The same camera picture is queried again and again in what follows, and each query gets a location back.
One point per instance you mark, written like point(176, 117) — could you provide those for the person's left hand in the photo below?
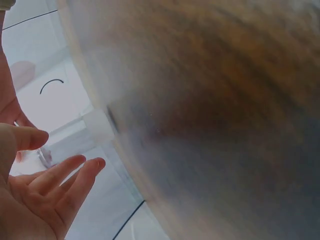
point(30, 207)

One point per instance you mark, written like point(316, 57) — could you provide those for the person's left thumb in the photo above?
point(8, 105)

